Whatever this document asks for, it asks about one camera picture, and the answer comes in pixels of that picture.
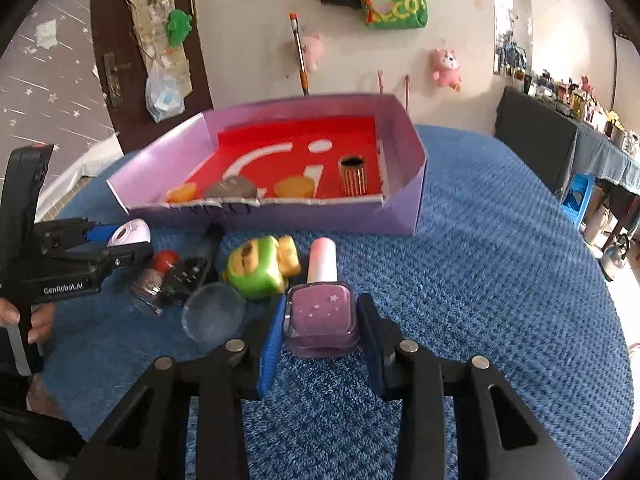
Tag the clear plastic bag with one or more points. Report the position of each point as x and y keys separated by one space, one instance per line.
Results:
x=165 y=97

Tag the pink nail polish bottle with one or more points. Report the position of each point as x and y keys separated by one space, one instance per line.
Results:
x=320 y=310

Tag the white plastic sheet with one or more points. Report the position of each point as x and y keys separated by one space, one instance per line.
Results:
x=90 y=160

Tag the green plush toy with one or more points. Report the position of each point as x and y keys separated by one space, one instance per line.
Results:
x=179 y=27

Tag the gold studded tube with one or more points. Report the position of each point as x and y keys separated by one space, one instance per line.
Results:
x=352 y=177

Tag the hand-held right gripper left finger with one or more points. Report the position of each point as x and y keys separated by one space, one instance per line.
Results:
x=270 y=355

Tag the red paper sheet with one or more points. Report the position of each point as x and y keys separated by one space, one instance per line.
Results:
x=280 y=135

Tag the purple cardboard box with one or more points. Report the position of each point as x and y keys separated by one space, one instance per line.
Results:
x=325 y=217

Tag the person's left hand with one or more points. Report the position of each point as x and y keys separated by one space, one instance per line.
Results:
x=42 y=322

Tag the table with dark cloth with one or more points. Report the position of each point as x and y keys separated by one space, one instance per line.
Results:
x=540 y=145

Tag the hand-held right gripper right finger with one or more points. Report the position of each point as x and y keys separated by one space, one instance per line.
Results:
x=372 y=350

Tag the green toy figure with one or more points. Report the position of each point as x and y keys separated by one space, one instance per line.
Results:
x=252 y=270

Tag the glitter nail polish bottle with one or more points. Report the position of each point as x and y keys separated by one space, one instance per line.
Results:
x=150 y=285

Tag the white round mini camera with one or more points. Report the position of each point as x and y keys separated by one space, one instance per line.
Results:
x=132 y=232

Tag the frameless wall mirror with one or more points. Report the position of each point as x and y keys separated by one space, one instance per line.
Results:
x=512 y=25

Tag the blue plastic stool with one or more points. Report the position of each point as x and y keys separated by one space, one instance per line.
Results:
x=580 y=185

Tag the pink pole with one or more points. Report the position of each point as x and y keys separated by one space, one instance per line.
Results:
x=407 y=92

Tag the small orange round container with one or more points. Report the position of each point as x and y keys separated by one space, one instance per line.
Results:
x=292 y=187

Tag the blue textured blanket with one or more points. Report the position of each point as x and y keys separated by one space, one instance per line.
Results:
x=475 y=260

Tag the pale pink plush toy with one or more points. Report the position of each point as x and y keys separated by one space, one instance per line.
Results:
x=312 y=50

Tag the metal kettle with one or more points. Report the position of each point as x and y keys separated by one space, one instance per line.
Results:
x=612 y=260

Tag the brown wooden door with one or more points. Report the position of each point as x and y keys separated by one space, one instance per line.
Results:
x=110 y=10

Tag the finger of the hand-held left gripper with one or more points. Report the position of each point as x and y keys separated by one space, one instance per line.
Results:
x=102 y=234
x=125 y=255

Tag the row of cosmetic bottles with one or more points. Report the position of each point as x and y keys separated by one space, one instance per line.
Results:
x=575 y=95

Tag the beige hanging organizer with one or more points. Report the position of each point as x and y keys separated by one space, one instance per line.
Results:
x=150 y=15

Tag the bright pink plush toy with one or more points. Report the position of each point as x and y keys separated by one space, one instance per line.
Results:
x=446 y=67

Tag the person's left forearm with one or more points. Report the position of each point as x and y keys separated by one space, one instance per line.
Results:
x=30 y=425

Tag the large orange round container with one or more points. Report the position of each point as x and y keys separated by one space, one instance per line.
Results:
x=181 y=193

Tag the grey eye shadow case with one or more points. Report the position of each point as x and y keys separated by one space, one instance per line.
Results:
x=230 y=187

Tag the black nail polish bottle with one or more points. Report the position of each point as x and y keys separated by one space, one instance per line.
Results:
x=187 y=272

